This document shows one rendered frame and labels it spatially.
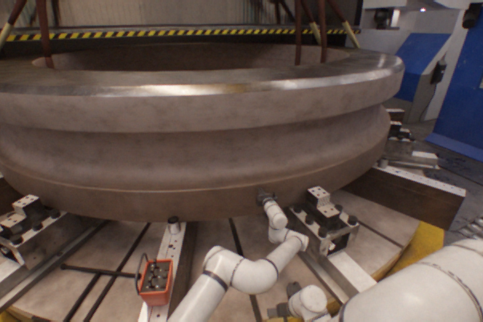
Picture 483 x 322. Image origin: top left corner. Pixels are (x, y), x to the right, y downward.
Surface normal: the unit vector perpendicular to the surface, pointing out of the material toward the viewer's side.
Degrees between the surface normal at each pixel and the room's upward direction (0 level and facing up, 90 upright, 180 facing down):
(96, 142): 90
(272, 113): 90
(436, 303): 20
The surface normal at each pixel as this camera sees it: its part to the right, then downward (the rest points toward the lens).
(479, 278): 0.11, -0.72
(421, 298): -0.32, -0.76
